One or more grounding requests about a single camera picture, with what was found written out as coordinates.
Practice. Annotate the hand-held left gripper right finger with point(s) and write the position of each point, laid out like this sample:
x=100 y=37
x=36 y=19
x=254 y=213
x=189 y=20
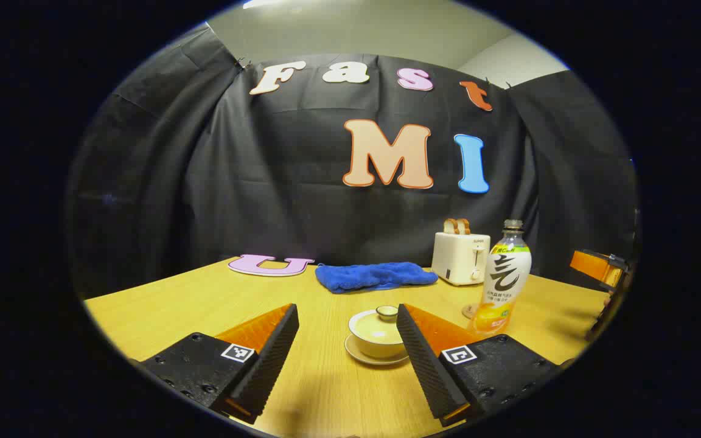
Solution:
x=423 y=365

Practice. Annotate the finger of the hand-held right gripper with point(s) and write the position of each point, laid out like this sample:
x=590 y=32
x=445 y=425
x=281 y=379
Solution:
x=594 y=266

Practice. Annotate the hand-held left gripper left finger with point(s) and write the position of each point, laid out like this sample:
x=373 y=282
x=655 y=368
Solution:
x=271 y=359

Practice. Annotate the white teacup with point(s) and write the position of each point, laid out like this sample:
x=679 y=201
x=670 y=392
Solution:
x=381 y=350

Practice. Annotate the white teacup lid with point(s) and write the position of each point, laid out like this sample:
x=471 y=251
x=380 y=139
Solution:
x=370 y=325

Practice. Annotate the round cork coaster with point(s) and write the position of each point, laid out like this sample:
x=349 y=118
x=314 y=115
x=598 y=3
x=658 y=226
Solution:
x=468 y=311

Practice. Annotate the clear water bottle white label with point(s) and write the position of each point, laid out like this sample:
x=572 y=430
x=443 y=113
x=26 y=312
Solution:
x=505 y=274

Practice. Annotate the white saucer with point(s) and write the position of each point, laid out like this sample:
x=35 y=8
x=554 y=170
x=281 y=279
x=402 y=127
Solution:
x=366 y=360

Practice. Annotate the pink foam cutout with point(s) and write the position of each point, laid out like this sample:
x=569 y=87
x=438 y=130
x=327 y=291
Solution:
x=247 y=265

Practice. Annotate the blue towel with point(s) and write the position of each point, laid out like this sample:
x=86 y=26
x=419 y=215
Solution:
x=375 y=277

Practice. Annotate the white toaster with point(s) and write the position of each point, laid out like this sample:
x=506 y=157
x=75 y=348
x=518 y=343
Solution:
x=457 y=258

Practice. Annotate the toast bread slice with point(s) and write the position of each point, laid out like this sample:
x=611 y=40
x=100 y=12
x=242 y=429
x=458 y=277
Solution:
x=449 y=227
x=464 y=227

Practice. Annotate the black backdrop cloth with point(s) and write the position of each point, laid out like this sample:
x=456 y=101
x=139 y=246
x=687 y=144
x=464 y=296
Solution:
x=204 y=201

